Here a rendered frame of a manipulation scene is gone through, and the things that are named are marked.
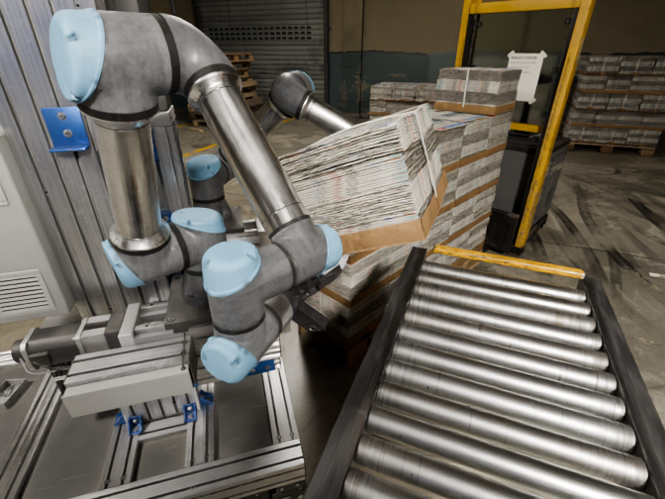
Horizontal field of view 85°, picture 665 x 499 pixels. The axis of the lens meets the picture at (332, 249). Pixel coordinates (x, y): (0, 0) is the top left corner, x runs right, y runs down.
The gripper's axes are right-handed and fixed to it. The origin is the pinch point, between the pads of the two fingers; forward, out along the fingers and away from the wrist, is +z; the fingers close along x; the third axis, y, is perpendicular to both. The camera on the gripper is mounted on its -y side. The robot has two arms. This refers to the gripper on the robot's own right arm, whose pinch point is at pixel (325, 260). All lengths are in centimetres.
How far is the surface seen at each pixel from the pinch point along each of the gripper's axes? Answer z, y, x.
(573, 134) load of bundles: 600, -122, -111
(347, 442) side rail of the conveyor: -25.9, -22.9, -7.2
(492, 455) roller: -18.9, -31.6, -28.6
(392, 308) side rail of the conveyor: 13.1, -22.1, -5.4
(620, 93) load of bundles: 601, -84, -172
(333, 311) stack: 64, -54, 47
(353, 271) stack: 62, -34, 29
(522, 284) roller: 39, -35, -35
